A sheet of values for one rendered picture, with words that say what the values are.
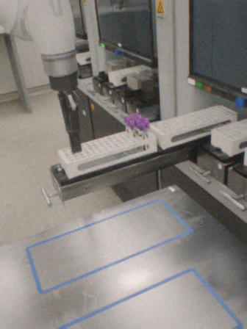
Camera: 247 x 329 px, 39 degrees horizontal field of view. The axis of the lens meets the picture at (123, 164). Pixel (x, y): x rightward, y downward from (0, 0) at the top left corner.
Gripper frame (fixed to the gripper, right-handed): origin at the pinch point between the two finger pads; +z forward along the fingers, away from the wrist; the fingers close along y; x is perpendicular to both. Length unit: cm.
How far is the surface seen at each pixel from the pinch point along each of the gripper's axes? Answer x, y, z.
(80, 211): -15, 87, 90
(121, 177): -10.7, -6.7, 12.9
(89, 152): -3.3, -1.5, 4.2
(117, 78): -42, 66, 5
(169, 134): -29.2, -4.9, 4.1
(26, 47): -44, 350, 32
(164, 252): -3.8, -45.1, 8.4
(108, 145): -9.8, -0.9, 4.1
